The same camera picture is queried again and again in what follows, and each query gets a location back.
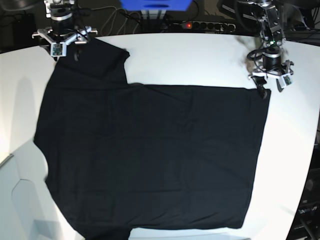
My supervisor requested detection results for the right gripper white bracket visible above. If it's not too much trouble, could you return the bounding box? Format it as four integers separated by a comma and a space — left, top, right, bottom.
31, 26, 98, 62

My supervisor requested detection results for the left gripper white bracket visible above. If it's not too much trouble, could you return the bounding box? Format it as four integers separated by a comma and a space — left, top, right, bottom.
248, 60, 293, 100

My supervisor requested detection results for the black T-shirt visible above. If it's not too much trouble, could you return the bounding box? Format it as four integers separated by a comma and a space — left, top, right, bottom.
34, 39, 271, 240

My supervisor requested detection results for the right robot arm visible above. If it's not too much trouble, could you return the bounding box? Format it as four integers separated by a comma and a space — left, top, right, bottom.
31, 0, 98, 61

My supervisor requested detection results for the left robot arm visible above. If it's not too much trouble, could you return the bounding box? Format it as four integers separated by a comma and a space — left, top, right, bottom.
234, 0, 294, 100

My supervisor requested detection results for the blue box overhead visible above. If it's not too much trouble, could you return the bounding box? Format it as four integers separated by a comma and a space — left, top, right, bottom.
120, 0, 193, 11

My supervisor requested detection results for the white power strip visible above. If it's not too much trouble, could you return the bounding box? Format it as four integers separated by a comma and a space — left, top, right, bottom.
168, 21, 237, 34

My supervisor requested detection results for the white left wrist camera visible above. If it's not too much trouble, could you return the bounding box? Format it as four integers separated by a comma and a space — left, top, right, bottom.
282, 73, 292, 88

